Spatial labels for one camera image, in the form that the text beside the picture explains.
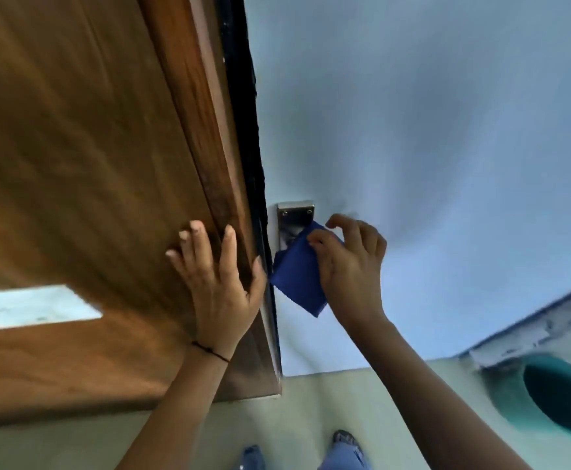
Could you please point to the blue cleaning cloth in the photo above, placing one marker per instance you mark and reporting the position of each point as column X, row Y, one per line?
column 298, row 278

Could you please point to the person's blue jeans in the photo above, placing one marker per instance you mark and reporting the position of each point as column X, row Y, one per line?
column 339, row 460

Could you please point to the brown wooden door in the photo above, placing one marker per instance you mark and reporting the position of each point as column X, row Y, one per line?
column 79, row 181

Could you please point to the person's left little finger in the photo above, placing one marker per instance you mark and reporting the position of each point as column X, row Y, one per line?
column 177, row 263

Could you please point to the person's left middle finger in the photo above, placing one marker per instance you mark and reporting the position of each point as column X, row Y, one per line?
column 200, row 244

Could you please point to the person's left thumb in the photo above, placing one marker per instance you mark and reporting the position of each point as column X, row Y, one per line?
column 259, row 278

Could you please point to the person's dark right shoe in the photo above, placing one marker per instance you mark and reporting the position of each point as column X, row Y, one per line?
column 346, row 438

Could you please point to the person's left forearm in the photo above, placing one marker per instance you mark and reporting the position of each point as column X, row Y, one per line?
column 177, row 416

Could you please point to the person's right thumb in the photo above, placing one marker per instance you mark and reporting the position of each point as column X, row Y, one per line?
column 321, row 242

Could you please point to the silver metal door plate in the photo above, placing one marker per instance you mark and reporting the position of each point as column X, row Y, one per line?
column 293, row 214

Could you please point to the teal plastic bucket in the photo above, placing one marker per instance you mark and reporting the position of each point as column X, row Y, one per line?
column 525, row 396

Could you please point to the person's right hand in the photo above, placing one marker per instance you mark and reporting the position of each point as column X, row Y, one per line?
column 351, row 278

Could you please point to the white paper sheet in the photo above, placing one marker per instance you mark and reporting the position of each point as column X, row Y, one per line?
column 508, row 345

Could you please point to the person's left hand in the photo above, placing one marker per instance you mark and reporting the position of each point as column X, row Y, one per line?
column 219, row 301

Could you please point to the person's right forearm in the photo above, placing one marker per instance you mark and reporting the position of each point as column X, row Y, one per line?
column 427, row 406

